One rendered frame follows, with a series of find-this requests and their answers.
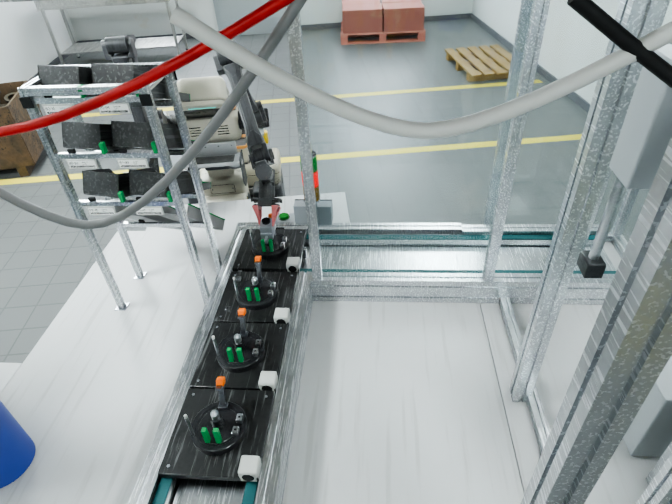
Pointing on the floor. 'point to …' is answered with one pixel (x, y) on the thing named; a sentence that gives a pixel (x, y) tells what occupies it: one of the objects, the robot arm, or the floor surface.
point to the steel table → (100, 41)
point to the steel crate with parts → (26, 144)
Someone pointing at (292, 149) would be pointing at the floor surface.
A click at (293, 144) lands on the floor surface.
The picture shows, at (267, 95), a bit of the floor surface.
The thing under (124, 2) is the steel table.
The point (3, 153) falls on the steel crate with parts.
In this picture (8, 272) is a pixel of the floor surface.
